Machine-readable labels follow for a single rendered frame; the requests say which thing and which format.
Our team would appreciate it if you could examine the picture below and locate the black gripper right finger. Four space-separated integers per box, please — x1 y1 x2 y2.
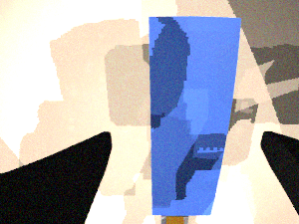
259 131 299 215

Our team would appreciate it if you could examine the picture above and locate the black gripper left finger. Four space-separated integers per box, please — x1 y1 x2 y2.
0 131 113 224

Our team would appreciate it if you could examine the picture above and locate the orange-yellow rectangular block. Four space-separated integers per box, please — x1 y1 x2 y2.
166 216 184 224

